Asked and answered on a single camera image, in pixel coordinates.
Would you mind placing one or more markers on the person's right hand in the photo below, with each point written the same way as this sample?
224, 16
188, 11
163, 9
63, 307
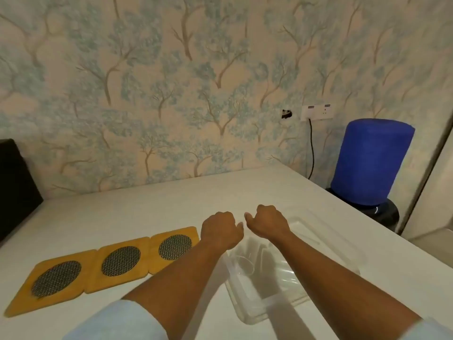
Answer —
270, 223

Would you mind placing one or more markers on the person's left hand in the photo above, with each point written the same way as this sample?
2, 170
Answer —
219, 231

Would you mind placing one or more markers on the person's right thumb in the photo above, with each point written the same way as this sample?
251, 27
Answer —
249, 217

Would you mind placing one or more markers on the person's left thumb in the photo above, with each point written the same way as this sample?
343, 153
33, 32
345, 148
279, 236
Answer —
240, 229

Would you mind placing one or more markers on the person's left forearm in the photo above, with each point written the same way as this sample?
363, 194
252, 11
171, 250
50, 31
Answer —
177, 277

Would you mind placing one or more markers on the person's right forearm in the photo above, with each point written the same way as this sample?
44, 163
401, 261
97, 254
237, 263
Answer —
339, 279

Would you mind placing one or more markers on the clear drinking glass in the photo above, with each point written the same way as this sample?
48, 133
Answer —
243, 265

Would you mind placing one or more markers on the clear plastic container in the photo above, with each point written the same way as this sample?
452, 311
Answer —
247, 293

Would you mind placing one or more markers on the clear plastic lid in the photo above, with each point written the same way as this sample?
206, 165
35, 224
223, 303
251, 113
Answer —
329, 244

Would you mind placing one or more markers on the wooden coaster with mesh circle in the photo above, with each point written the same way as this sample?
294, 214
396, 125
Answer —
155, 262
95, 279
24, 293

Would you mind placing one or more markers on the blue covered water bottle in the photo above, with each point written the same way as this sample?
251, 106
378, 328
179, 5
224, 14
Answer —
371, 162

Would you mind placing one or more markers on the black water dispenser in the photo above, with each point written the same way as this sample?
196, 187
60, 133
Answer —
387, 212

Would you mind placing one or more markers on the white left sleeve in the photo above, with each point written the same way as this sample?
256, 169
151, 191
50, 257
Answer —
116, 324

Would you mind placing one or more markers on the white sleeve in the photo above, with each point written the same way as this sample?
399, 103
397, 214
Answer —
116, 324
428, 331

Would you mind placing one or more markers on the white right sleeve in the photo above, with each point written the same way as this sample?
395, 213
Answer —
428, 331

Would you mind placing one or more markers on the black chair back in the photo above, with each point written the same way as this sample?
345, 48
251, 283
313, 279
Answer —
16, 187

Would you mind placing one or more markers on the small black wall fixture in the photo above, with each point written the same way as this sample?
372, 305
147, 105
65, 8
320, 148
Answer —
286, 113

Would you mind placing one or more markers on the white wall socket panel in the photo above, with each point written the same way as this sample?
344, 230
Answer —
316, 112

